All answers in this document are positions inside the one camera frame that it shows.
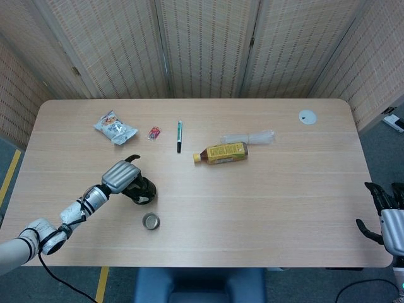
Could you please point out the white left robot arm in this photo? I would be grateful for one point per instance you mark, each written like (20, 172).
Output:
(94, 199)

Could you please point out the white power strip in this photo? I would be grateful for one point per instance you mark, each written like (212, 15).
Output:
(393, 121)

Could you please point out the white blue snack bag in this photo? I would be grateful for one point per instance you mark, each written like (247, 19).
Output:
(115, 127)

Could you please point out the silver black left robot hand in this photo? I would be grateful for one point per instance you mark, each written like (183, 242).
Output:
(121, 176)

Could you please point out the yellow label tea bottle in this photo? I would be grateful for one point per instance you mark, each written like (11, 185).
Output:
(225, 152)

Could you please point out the clear plastic bag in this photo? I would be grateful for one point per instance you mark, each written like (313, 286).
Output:
(259, 138)

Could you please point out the small red candy wrapper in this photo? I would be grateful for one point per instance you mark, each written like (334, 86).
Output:
(154, 132)

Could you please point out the brass screen hinge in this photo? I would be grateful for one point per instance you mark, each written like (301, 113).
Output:
(75, 71)

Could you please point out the woven folding screen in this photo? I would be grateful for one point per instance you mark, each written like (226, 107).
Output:
(205, 47)

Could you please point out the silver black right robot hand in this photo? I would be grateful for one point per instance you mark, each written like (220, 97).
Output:
(393, 233)

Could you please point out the green white marker pen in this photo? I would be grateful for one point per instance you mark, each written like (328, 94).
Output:
(179, 135)

